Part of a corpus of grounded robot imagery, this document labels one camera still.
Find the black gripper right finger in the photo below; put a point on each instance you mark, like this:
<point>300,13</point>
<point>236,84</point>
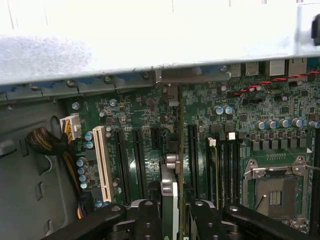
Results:
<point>205,220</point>

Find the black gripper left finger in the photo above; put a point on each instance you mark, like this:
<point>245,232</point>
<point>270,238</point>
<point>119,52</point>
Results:
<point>147,220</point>

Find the black RAM slot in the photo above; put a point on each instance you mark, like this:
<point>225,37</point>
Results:
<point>224,175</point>
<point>238,175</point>
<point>231,175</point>

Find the white PCI slot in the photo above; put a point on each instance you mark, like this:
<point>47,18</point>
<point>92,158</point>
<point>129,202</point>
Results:
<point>101,162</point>

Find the CPU socket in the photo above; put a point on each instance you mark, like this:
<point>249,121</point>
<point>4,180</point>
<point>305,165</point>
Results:
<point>277,190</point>

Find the short black expansion slot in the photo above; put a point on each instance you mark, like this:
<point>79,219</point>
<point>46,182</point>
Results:
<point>155,138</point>

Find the white power connector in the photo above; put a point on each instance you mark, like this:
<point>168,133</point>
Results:
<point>73,122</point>

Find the black open PC case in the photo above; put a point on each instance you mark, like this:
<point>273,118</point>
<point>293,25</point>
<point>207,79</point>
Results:
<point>30,175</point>

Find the green motherboard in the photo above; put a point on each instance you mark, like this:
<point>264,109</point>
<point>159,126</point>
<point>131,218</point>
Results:
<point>275,110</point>

